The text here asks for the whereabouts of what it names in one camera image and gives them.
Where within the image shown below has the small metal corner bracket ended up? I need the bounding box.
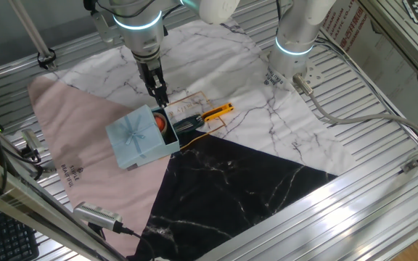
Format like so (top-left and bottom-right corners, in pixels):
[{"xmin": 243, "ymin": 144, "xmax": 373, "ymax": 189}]
[{"xmin": 400, "ymin": 159, "xmax": 418, "ymax": 174}]

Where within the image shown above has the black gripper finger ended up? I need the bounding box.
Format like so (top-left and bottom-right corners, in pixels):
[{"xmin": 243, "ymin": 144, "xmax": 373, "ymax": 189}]
[
  {"xmin": 157, "ymin": 80, "xmax": 170, "ymax": 109},
  {"xmin": 148, "ymin": 86, "xmax": 162, "ymax": 106}
]

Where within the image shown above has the small grey camera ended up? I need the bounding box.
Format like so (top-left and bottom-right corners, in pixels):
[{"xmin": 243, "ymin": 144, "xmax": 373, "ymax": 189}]
[{"xmin": 20, "ymin": 128, "xmax": 45, "ymax": 155}]

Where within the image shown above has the silver depth camera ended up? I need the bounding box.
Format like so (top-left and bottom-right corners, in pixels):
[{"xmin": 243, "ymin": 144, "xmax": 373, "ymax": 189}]
[{"xmin": 73, "ymin": 202, "xmax": 123, "ymax": 233}]

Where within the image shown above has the grey metal rod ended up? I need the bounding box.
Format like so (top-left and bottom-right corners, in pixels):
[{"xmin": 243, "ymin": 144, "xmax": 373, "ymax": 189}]
[{"xmin": 8, "ymin": 0, "xmax": 56, "ymax": 70}]

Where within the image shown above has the black camera cable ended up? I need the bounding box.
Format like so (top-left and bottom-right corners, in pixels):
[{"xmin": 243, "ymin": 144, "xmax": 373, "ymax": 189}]
[{"xmin": 120, "ymin": 224, "xmax": 156, "ymax": 261}]

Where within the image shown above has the light blue ribboned casing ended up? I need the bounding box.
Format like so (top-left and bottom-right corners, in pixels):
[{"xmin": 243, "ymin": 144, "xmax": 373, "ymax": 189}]
[{"xmin": 105, "ymin": 104, "xmax": 168, "ymax": 170}]

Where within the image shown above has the marble pink black tablecloth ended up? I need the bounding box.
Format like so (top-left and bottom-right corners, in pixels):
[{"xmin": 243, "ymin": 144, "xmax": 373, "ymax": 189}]
[{"xmin": 27, "ymin": 20, "xmax": 357, "ymax": 261}]

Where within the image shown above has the orange round item with ring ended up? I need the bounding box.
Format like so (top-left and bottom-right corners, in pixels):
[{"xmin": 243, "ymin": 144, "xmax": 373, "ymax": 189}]
[{"xmin": 153, "ymin": 112, "xmax": 169, "ymax": 136}]

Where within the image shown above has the black keyboard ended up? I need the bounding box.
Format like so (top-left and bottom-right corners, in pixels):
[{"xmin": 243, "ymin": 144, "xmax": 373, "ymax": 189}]
[{"xmin": 0, "ymin": 201, "xmax": 40, "ymax": 261}]

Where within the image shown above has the light blue inner gift box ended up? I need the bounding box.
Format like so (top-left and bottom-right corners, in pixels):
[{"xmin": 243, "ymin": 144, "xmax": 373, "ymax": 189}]
[{"xmin": 149, "ymin": 106, "xmax": 181, "ymax": 157}]

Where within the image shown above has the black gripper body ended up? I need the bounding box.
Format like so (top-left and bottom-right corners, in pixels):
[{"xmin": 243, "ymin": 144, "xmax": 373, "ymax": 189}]
[{"xmin": 132, "ymin": 50, "xmax": 166, "ymax": 96}]

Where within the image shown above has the aluminium frame beam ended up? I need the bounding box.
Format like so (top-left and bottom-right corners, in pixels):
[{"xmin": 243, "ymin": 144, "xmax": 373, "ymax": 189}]
[{"xmin": 0, "ymin": 146, "xmax": 128, "ymax": 261}]

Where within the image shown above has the yellow folding hex key set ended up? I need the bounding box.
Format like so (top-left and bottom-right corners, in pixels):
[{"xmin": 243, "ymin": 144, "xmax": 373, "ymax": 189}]
[{"xmin": 201, "ymin": 102, "xmax": 234, "ymax": 123}]

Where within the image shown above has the black camera ball mount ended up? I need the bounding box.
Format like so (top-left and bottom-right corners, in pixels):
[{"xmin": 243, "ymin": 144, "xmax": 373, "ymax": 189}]
[{"xmin": 20, "ymin": 146, "xmax": 57, "ymax": 174}]

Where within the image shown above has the thick grey robot cable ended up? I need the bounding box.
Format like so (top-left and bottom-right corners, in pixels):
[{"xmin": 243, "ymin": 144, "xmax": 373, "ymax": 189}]
[{"xmin": 292, "ymin": 73, "xmax": 418, "ymax": 146}]

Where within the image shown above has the silver wrist bracket black knob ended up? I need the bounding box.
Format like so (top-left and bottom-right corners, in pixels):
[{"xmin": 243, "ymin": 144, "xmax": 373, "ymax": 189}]
[{"xmin": 83, "ymin": 0, "xmax": 118, "ymax": 43}]

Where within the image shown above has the black rod clamp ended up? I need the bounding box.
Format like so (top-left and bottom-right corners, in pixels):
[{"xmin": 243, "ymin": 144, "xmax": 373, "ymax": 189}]
[{"xmin": 36, "ymin": 49, "xmax": 57, "ymax": 70}]

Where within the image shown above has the cardboard box with red print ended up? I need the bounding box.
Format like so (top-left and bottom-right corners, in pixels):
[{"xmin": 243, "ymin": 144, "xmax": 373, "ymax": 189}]
[{"xmin": 319, "ymin": 0, "xmax": 418, "ymax": 142}]

